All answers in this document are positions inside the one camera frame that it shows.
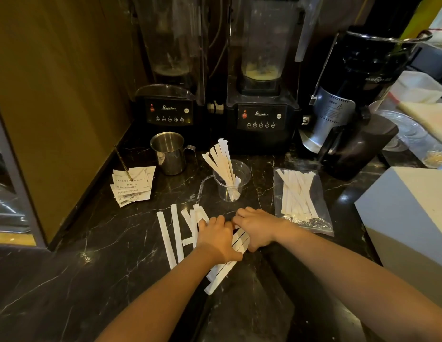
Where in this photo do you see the person's right hand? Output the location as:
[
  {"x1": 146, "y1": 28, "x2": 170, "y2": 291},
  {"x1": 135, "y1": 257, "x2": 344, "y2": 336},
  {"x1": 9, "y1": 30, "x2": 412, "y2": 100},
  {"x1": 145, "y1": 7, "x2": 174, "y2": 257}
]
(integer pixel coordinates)
[{"x1": 232, "y1": 207, "x2": 280, "y2": 252}]

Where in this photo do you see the person's left hand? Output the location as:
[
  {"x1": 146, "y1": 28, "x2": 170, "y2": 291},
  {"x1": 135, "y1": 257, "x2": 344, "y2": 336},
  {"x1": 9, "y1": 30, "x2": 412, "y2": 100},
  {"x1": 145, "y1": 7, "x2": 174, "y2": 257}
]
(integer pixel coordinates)
[{"x1": 195, "y1": 215, "x2": 243, "y2": 266}]

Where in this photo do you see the paper-wrapped stirrer with black line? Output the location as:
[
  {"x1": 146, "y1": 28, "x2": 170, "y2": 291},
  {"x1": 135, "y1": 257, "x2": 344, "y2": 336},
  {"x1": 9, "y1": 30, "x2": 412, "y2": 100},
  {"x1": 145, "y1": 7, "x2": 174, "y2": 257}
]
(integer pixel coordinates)
[{"x1": 204, "y1": 228, "x2": 251, "y2": 295}]

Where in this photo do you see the person's right forearm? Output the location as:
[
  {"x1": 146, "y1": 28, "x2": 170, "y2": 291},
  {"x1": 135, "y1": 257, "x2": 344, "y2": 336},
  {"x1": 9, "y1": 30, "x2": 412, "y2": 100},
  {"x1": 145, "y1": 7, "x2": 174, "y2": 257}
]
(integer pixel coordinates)
[{"x1": 274, "y1": 221, "x2": 442, "y2": 342}]

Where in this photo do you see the person's left forearm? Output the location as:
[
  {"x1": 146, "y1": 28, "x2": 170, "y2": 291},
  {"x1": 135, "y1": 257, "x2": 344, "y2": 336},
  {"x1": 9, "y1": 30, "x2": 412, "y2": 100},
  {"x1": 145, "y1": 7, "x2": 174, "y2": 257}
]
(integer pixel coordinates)
[{"x1": 95, "y1": 246, "x2": 225, "y2": 342}]

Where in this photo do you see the clear plastic measuring cup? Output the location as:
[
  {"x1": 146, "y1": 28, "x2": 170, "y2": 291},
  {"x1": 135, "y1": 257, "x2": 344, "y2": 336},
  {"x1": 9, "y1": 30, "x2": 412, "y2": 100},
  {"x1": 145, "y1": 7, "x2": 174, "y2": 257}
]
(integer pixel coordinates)
[{"x1": 199, "y1": 159, "x2": 252, "y2": 203}]

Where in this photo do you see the bagged heap of wrapped sticks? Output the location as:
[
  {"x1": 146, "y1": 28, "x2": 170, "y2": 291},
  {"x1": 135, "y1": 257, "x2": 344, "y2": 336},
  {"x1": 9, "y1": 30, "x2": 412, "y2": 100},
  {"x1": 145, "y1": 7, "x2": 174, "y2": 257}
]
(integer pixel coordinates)
[{"x1": 276, "y1": 170, "x2": 320, "y2": 223}]

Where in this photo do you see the bundle of wrapped sticks upright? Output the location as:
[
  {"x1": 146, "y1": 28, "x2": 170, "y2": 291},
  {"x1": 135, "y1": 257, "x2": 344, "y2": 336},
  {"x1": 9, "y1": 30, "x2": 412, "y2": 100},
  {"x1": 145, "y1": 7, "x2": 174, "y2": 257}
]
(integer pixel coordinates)
[{"x1": 202, "y1": 139, "x2": 242, "y2": 201}]

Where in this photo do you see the spread of white wrapped sticks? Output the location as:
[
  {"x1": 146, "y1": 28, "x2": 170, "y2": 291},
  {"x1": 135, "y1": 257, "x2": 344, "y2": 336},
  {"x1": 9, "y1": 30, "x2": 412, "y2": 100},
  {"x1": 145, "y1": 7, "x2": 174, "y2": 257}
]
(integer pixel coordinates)
[{"x1": 156, "y1": 204, "x2": 211, "y2": 270}]

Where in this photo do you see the clear plastic bag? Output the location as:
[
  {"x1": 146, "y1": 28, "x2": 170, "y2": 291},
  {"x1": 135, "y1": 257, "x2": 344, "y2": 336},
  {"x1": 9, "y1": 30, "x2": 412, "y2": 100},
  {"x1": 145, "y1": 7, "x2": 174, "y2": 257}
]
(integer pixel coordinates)
[{"x1": 274, "y1": 168, "x2": 335, "y2": 236}]

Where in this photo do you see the stainless steel pitcher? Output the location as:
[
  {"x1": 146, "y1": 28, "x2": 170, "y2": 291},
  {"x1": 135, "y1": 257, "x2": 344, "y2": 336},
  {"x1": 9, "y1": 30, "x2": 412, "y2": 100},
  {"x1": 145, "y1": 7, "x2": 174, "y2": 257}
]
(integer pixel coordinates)
[{"x1": 150, "y1": 132, "x2": 197, "y2": 176}]

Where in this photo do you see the black blender with yellow residue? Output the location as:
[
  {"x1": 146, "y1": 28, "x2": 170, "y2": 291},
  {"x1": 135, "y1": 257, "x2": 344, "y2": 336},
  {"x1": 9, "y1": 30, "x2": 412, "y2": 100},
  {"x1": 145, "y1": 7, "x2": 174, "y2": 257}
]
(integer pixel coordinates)
[{"x1": 226, "y1": 0, "x2": 316, "y2": 140}]

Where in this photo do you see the stack of paper receipts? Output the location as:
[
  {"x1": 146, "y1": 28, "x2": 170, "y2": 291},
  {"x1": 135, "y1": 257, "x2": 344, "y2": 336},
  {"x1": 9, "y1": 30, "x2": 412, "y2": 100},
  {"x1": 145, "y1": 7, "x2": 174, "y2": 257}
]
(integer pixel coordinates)
[{"x1": 110, "y1": 166, "x2": 157, "y2": 208}]

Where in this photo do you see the metal receipt spike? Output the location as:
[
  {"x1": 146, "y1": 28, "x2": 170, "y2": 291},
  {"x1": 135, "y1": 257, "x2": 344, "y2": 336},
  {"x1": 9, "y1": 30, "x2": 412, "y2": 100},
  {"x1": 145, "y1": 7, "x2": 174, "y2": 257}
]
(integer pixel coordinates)
[{"x1": 114, "y1": 145, "x2": 133, "y2": 182}]

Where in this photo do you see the black blender with clear cover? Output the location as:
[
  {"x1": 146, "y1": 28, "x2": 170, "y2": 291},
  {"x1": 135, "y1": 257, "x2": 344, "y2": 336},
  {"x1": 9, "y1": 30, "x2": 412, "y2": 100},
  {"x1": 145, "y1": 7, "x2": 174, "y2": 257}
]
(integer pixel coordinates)
[{"x1": 134, "y1": 0, "x2": 208, "y2": 127}]

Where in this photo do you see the black and silver juicer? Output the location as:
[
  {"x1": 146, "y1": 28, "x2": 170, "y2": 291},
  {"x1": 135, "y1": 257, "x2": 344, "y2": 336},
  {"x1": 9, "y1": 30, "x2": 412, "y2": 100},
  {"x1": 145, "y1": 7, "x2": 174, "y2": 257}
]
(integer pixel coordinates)
[{"x1": 299, "y1": 26, "x2": 434, "y2": 181}]

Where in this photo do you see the white cardboard box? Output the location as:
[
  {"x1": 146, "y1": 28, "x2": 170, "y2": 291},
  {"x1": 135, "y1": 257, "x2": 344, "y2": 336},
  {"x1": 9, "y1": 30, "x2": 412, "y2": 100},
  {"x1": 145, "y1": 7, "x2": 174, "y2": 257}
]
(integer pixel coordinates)
[{"x1": 354, "y1": 166, "x2": 442, "y2": 312}]

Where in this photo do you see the clear glass plate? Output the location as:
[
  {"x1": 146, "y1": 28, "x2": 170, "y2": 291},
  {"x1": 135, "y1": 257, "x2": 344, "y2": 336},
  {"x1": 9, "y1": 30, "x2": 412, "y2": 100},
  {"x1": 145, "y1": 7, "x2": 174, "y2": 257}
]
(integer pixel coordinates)
[{"x1": 371, "y1": 109, "x2": 429, "y2": 152}]

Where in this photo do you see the yellow food in plastic wrap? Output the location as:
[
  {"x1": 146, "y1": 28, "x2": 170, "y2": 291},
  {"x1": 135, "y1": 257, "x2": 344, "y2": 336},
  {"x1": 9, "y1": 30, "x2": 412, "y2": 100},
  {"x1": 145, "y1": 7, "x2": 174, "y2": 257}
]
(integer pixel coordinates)
[{"x1": 422, "y1": 149, "x2": 442, "y2": 170}]

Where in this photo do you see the white plastic container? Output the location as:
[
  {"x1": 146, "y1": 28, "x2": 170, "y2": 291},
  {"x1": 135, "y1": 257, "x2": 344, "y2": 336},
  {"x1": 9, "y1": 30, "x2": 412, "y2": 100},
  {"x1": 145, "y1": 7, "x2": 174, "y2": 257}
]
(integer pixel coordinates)
[{"x1": 388, "y1": 70, "x2": 442, "y2": 104}]

